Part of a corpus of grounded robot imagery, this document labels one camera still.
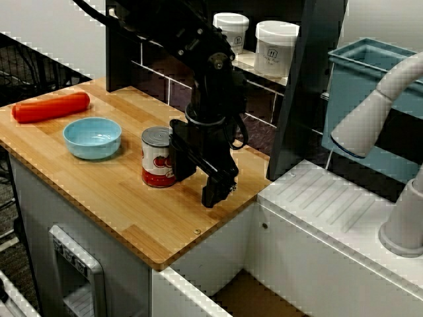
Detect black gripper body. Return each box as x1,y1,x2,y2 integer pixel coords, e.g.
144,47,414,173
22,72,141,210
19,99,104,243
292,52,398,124
183,114,241,182

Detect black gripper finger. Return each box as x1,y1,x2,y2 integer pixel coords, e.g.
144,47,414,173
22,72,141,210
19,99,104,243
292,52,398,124
169,119,199,182
201,170,239,209

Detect tomato soup can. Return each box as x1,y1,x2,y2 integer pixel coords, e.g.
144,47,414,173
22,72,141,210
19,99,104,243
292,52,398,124
141,126,178,189

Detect light blue plastic bowl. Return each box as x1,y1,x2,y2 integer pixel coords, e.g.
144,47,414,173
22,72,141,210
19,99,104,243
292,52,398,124
62,117,122,161

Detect dark tiled backsplash panel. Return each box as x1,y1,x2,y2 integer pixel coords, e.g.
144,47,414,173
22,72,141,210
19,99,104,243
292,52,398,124
132,36,328,157

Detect white toy sink unit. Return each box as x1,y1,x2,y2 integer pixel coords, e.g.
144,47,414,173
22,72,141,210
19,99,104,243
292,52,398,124
257,159,423,317

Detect white lidded plastic jar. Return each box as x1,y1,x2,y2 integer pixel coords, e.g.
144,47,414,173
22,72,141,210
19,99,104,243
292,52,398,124
212,12,250,55
254,20,300,79

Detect red toy sausage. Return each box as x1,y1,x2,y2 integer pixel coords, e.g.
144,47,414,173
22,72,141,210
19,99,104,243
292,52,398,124
11,91,91,124

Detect teal plastic bin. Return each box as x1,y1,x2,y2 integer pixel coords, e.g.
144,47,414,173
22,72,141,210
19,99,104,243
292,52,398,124
321,37,423,186

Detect white counter cabinet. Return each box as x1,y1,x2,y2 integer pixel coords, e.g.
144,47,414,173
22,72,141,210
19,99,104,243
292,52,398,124
6,145,259,317

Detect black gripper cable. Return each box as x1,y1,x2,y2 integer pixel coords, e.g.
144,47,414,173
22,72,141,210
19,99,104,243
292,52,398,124
227,113,250,151

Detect dark kitchen shelf frame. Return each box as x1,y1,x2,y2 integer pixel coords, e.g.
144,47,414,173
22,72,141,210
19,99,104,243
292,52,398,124
105,0,349,181

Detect black wire mesh rack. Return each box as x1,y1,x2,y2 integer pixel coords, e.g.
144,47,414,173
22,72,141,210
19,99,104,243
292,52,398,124
0,32,94,107

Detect white metal frame stand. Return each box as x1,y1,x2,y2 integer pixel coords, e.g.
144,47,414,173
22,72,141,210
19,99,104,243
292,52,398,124
0,268,38,317

